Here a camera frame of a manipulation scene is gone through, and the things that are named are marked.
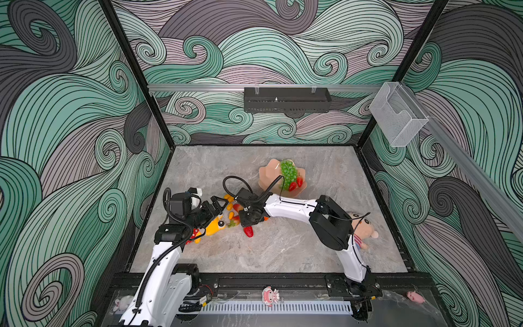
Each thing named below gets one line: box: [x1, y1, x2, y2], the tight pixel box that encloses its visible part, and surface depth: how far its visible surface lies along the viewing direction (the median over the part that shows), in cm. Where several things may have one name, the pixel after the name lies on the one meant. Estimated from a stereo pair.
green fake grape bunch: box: [280, 159, 298, 191], surface depth 103 cm
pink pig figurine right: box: [406, 290, 426, 304], surface depth 71 cm
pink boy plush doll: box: [348, 211, 379, 250], surface depth 81 cm
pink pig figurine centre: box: [261, 286, 280, 307], surface depth 70 cm
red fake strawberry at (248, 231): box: [243, 225, 255, 238], surface depth 87 cm
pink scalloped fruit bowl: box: [258, 158, 307, 198], surface depth 105 cm
